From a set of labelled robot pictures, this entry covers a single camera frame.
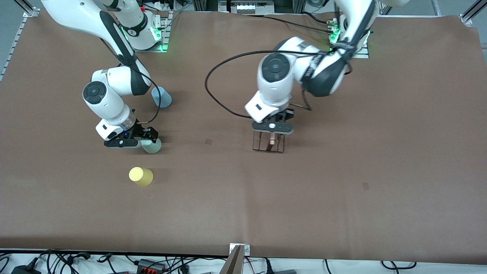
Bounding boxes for black cable to base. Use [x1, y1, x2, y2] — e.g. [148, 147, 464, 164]
[263, 12, 337, 35]

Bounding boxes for black looped floor cable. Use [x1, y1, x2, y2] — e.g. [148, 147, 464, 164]
[380, 260, 417, 270]

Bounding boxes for light blue plastic cup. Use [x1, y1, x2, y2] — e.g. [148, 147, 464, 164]
[151, 86, 172, 108]

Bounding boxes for white power strip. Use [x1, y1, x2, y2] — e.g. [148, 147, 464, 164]
[228, 0, 275, 14]

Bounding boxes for black power adapter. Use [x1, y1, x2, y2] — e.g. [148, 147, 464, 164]
[11, 264, 41, 274]

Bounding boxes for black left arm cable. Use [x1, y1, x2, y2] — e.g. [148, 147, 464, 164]
[205, 49, 345, 118]

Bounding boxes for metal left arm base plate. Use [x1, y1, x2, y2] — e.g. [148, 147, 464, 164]
[329, 41, 370, 59]

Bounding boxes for brown table cover sheet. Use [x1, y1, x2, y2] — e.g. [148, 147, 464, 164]
[0, 8, 487, 265]

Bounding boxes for yellow plastic cup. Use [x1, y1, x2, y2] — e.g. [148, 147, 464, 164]
[129, 167, 154, 187]

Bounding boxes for aluminium frame rail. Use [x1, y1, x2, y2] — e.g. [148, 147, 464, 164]
[0, 0, 40, 81]
[460, 0, 487, 27]

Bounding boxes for black wire cup holder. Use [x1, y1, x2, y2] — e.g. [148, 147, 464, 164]
[252, 131, 286, 154]

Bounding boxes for metal post with bracket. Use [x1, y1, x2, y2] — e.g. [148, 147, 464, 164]
[219, 244, 251, 274]

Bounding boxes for black orange connector block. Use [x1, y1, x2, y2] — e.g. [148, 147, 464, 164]
[136, 259, 166, 273]

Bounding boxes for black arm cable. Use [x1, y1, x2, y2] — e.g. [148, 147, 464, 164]
[100, 37, 162, 124]
[205, 49, 345, 118]

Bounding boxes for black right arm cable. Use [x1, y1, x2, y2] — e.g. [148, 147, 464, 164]
[100, 37, 162, 124]

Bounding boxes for pale green plastic cup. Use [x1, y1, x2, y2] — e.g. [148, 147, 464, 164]
[141, 138, 162, 154]

